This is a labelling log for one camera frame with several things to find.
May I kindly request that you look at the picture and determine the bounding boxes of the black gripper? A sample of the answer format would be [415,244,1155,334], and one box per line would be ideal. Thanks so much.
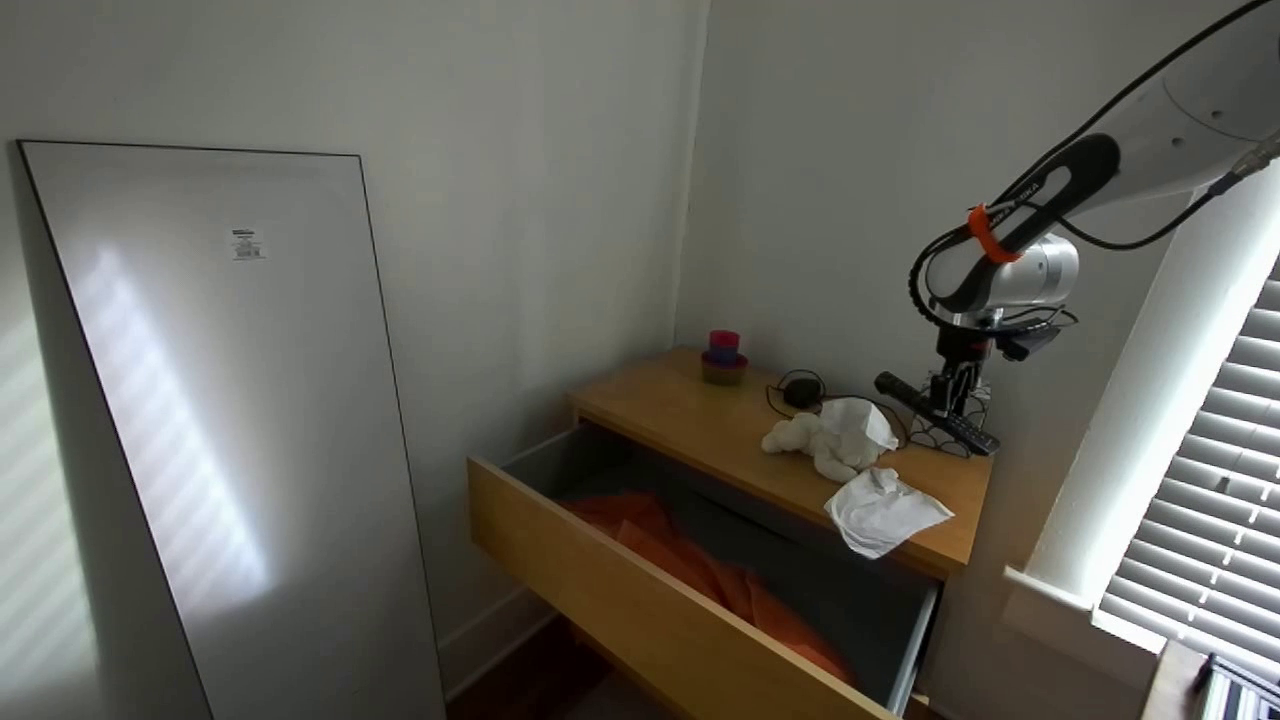
[928,323,992,419]

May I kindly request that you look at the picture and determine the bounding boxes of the black TV remote control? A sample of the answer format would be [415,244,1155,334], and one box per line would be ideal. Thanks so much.
[871,367,1001,459]

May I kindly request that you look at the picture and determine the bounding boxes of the white paper towel sheet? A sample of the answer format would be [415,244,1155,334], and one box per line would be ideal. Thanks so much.
[821,463,961,565]

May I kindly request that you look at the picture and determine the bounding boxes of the white fluffy towel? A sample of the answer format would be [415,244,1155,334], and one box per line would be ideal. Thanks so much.
[760,408,862,485]

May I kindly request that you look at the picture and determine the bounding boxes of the light wooden cupboard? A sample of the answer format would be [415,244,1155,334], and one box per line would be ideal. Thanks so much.
[570,350,996,720]

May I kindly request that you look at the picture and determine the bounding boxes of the crumpled white tissue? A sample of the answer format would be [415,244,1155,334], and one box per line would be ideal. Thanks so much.
[815,395,902,474]

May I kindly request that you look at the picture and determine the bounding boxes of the small red maroon cup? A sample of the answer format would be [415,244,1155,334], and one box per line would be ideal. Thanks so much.
[699,327,751,394]

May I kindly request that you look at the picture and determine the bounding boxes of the white window blinds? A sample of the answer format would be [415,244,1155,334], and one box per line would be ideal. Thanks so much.
[1095,258,1280,685]

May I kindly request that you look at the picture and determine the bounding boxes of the orange cloth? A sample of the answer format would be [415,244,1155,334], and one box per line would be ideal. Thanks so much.
[565,487,854,685]

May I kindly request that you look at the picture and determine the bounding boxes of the wooden drawer with grey sides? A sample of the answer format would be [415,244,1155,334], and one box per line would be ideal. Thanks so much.
[464,426,942,720]

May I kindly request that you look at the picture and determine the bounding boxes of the large white leaning board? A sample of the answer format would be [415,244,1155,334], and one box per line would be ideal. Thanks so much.
[13,136,452,720]

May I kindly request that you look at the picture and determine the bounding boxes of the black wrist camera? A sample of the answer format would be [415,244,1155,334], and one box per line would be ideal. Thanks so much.
[987,306,1078,365]

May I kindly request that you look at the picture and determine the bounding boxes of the orange cable tie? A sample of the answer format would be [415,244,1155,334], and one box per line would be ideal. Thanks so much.
[962,199,1020,270]

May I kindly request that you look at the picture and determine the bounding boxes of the white window frame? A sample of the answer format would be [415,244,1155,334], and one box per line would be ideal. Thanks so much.
[1005,158,1280,662]

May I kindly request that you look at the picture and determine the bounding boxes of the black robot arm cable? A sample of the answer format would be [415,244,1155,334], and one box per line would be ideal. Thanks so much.
[907,0,1280,334]

